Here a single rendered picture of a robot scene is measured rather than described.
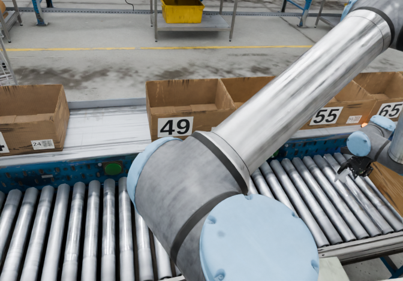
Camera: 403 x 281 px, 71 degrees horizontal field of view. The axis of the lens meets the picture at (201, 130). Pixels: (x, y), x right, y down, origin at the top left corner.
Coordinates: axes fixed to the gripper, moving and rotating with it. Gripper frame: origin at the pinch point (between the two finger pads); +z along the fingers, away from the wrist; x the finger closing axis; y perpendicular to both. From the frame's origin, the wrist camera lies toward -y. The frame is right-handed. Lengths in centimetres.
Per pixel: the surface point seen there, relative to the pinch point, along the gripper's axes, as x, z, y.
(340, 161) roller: 12.3, 6.2, -16.2
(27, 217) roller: -140, 6, -7
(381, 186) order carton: 18.4, 2.5, 5.9
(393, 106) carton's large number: 43, -19, -29
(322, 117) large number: -0.1, -15.9, -28.6
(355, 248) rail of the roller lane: -13.4, 5.9, 30.4
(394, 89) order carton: 68, -15, -52
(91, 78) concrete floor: -140, 80, -255
